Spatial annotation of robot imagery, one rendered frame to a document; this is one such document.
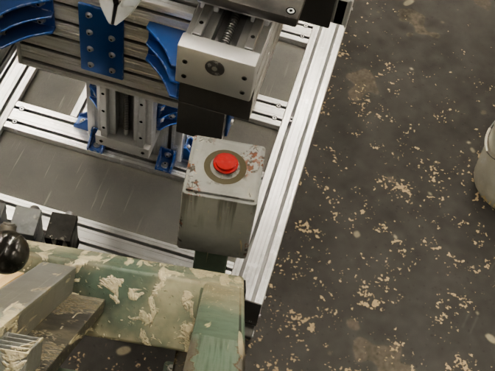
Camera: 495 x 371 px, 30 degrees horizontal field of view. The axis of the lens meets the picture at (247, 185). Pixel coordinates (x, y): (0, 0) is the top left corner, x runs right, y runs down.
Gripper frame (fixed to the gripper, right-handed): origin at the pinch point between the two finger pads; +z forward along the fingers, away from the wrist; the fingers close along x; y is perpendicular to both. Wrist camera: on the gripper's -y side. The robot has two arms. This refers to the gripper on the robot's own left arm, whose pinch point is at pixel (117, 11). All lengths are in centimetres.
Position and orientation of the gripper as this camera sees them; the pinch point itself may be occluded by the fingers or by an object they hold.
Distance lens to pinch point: 105.6
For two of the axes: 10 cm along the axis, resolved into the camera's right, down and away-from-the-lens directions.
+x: 9.5, 3.1, -0.8
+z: -2.4, 8.4, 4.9
